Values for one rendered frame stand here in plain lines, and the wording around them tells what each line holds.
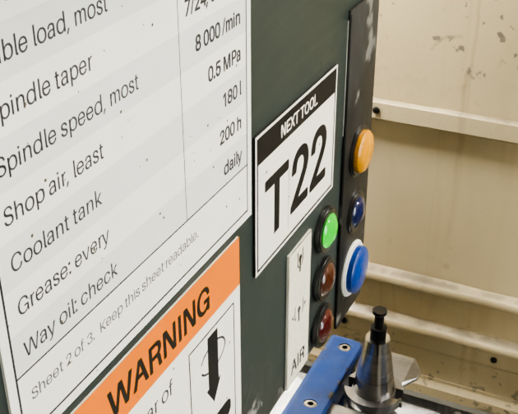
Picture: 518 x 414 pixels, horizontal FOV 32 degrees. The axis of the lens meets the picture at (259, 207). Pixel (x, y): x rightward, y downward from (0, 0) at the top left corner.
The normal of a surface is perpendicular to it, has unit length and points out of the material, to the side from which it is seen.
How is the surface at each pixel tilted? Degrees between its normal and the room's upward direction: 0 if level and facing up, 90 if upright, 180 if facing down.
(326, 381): 0
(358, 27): 90
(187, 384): 90
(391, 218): 90
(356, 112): 90
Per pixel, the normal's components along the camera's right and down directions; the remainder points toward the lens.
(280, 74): 0.91, 0.21
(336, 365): 0.00, -0.87
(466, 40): -0.42, 0.44
